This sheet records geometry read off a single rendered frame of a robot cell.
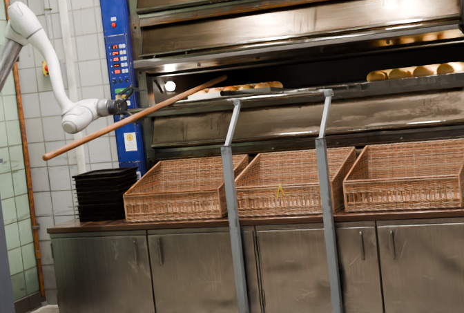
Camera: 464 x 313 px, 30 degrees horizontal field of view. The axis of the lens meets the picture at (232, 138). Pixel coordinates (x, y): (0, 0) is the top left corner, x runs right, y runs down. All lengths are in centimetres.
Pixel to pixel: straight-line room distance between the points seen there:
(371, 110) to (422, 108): 27
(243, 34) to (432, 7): 103
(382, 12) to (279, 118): 80
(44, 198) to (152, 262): 117
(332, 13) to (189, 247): 143
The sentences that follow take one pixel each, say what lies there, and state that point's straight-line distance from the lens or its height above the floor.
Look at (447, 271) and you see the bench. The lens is 407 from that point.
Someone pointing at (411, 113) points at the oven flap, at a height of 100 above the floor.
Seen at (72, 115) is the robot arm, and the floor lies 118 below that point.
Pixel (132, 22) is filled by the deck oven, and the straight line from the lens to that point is 508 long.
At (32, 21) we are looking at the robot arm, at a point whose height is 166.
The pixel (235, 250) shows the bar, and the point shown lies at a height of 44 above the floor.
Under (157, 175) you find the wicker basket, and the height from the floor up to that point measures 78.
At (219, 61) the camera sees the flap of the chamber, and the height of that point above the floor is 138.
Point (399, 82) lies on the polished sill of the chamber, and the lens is 454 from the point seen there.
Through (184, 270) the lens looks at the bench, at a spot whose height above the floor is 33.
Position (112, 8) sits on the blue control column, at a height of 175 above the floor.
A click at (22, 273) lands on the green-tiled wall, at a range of 547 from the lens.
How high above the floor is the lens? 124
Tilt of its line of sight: 3 degrees down
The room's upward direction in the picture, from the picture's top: 6 degrees counter-clockwise
